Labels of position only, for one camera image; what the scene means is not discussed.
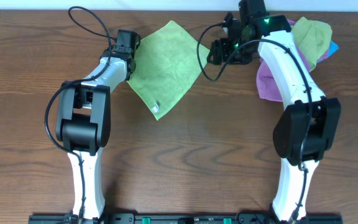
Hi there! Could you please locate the light green microfiber cloth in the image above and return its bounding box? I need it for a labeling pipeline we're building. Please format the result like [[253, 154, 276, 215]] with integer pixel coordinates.
[[128, 21, 209, 120]]

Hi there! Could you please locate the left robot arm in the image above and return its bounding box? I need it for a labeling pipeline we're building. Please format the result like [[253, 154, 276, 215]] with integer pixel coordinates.
[[56, 44, 138, 223]]

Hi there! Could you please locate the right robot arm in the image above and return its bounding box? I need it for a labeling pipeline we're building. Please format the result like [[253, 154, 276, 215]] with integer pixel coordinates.
[[206, 0, 342, 223]]

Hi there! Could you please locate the purple microfiber cloth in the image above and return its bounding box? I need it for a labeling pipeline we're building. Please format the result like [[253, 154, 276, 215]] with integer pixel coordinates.
[[255, 19, 330, 103]]

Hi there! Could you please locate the olive green microfiber cloth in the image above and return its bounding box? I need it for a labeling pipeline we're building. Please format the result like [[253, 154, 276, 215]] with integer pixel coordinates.
[[291, 17, 333, 72]]

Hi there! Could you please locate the blue microfiber cloth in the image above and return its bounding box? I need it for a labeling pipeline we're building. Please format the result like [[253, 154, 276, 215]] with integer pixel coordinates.
[[317, 41, 339, 63]]

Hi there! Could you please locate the black left camera cable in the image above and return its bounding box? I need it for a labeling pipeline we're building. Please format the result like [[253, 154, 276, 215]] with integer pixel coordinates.
[[44, 6, 119, 224]]

